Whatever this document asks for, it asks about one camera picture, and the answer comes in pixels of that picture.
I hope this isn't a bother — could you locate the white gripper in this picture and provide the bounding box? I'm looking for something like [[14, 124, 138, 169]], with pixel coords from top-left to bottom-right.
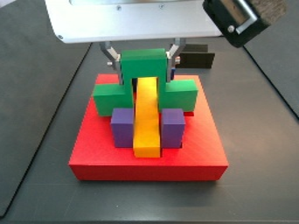
[[45, 0, 221, 85]]

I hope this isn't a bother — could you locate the green arch block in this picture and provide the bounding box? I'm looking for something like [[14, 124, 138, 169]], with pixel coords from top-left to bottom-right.
[[93, 48, 199, 116]]

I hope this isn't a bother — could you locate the red board base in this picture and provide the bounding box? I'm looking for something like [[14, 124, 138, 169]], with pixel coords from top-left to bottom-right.
[[69, 73, 230, 182]]

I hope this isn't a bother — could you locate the blue arch block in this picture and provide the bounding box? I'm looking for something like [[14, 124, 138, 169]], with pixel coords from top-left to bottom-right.
[[171, 67, 175, 79]]

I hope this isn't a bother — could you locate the yellow bar block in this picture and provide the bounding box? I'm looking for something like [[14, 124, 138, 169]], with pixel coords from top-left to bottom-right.
[[134, 77, 161, 158]]

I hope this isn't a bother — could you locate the purple arch block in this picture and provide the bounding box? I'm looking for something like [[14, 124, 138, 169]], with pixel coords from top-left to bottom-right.
[[110, 108, 186, 149]]

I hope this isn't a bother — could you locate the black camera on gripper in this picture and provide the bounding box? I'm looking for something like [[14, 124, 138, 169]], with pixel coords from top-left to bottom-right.
[[203, 0, 286, 47]]

